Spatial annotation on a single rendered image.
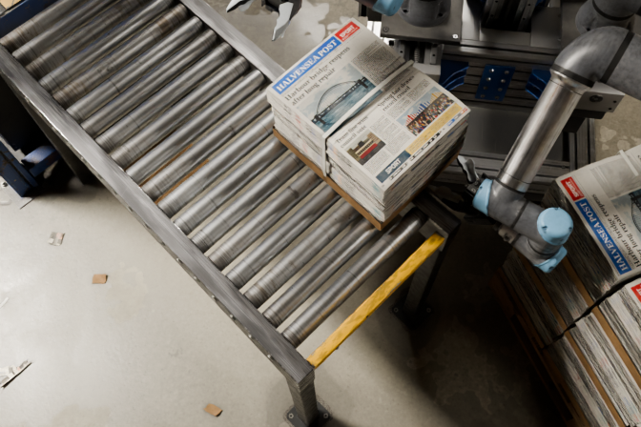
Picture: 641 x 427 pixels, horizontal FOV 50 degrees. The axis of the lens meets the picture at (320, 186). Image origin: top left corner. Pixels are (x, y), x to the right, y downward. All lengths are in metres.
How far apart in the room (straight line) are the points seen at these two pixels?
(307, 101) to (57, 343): 1.39
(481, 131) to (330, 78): 1.04
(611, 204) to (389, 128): 0.59
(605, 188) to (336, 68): 0.71
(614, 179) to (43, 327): 1.89
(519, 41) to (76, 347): 1.74
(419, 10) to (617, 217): 0.74
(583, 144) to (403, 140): 1.17
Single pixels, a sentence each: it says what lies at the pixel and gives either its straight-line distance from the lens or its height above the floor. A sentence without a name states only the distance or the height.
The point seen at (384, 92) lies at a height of 1.03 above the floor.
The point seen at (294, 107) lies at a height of 1.03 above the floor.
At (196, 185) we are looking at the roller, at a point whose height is 0.80.
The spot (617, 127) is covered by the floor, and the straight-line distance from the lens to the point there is 2.95.
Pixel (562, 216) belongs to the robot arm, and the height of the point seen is 0.96.
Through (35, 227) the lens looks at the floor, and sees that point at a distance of 2.77.
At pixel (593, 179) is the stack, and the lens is 1.81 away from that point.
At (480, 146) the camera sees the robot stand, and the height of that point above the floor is 0.21.
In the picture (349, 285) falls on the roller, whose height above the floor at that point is 0.80.
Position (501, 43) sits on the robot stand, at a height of 0.73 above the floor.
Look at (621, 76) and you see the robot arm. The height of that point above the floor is 1.17.
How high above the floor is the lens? 2.35
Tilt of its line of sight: 64 degrees down
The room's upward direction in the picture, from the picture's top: 2 degrees counter-clockwise
